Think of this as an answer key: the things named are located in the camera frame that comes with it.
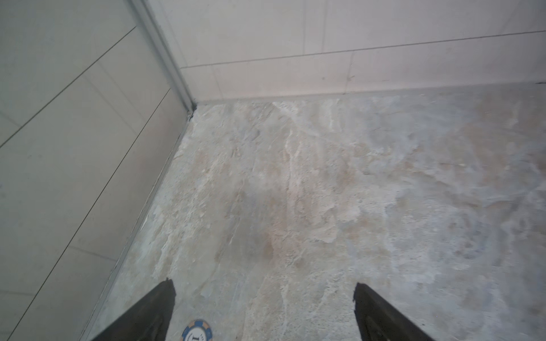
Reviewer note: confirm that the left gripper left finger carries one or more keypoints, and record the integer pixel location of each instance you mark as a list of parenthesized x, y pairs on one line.
[(148, 319)]

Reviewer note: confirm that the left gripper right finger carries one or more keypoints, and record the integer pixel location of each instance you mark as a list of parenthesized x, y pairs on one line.
[(377, 319)]

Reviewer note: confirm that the black ring marker left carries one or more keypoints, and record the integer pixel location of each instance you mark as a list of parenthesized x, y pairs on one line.
[(197, 330)]

